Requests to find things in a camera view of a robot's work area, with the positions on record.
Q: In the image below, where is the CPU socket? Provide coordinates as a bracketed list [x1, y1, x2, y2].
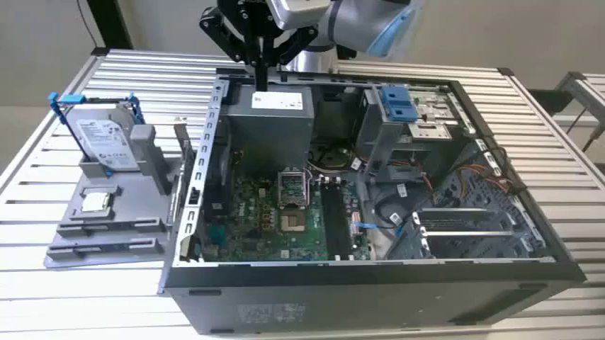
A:
[278, 208, 308, 233]

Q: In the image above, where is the blue drive latch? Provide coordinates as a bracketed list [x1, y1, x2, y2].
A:
[381, 86, 419, 123]

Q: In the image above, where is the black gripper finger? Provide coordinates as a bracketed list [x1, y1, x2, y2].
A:
[262, 27, 319, 93]
[196, 6, 263, 93]

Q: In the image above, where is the thin orange wire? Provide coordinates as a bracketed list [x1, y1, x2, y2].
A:
[390, 159, 438, 194]

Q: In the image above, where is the metal socket cover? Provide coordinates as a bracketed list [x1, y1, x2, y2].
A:
[276, 166, 311, 210]

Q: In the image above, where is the metal frame table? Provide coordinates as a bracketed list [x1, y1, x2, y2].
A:
[550, 70, 605, 152]

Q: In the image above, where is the grey power supply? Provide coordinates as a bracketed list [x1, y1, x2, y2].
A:
[222, 84, 315, 171]

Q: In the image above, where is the black metal post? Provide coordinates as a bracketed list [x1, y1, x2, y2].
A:
[87, 0, 135, 50]

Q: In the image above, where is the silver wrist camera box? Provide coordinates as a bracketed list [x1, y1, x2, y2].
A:
[263, 0, 330, 31]

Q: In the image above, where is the black RAM slot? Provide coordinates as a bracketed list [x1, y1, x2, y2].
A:
[326, 178, 345, 262]
[331, 178, 351, 262]
[322, 178, 338, 262]

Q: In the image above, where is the orange yellow red wire bundle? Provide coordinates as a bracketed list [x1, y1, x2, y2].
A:
[453, 164, 515, 194]

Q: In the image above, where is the black wire with blue plug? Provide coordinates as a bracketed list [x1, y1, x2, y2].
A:
[351, 203, 417, 237]

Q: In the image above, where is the grey metal drive cage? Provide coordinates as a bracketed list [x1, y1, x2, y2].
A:
[354, 84, 474, 181]

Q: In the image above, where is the hard disk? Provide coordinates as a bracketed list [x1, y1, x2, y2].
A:
[48, 91, 146, 176]

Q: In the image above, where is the RAM stick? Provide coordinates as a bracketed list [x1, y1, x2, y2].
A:
[77, 245, 136, 254]
[89, 223, 140, 232]

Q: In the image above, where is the grey parts rack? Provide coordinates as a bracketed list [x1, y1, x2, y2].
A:
[43, 122, 198, 270]

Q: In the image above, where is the green motherboard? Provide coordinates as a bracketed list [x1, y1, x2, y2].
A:
[200, 148, 374, 263]

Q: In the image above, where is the black wire with white label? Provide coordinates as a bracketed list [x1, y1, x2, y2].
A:
[370, 178, 458, 227]

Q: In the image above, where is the silver CPU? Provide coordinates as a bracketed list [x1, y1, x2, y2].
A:
[83, 192, 115, 213]

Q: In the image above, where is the round black fan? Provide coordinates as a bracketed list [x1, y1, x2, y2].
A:
[314, 144, 354, 168]

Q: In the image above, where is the black PC case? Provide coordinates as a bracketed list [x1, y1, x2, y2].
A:
[156, 67, 589, 336]

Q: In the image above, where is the yellow white wire bundle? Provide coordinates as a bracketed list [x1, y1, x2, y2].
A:
[306, 150, 365, 176]

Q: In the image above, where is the locking lever wire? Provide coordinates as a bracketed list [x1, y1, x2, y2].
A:
[303, 168, 314, 208]

